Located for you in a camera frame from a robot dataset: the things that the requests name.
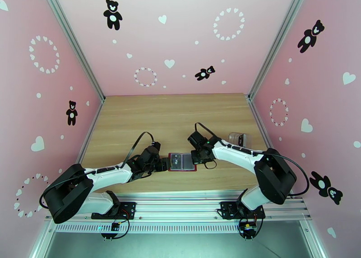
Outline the clear acrylic card stand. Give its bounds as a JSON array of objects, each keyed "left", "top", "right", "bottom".
[{"left": 227, "top": 132, "right": 252, "bottom": 147}]

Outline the aluminium frame post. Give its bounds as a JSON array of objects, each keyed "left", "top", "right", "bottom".
[
  {"left": 305, "top": 220, "right": 329, "bottom": 258},
  {"left": 38, "top": 0, "right": 106, "bottom": 100},
  {"left": 248, "top": 0, "right": 312, "bottom": 100},
  {"left": 29, "top": 221, "right": 54, "bottom": 258}
]

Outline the black left wrist camera cable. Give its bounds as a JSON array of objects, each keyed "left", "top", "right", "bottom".
[{"left": 39, "top": 131, "right": 156, "bottom": 210}]

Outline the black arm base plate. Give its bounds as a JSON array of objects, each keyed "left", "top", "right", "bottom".
[
  {"left": 91, "top": 201, "right": 137, "bottom": 220},
  {"left": 219, "top": 201, "right": 266, "bottom": 220}
]

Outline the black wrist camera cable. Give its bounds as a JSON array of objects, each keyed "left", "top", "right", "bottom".
[
  {"left": 39, "top": 131, "right": 156, "bottom": 210},
  {"left": 194, "top": 122, "right": 310, "bottom": 196}
]

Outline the red leather card holder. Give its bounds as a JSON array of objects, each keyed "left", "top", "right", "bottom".
[{"left": 167, "top": 152, "right": 198, "bottom": 173}]

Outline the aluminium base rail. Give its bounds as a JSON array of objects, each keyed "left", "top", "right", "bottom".
[{"left": 45, "top": 191, "right": 312, "bottom": 222}]

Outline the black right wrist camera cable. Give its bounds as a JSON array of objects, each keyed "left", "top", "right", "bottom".
[{"left": 194, "top": 122, "right": 310, "bottom": 196}]

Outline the perforated metal cable duct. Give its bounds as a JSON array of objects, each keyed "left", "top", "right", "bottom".
[{"left": 53, "top": 222, "right": 306, "bottom": 235}]

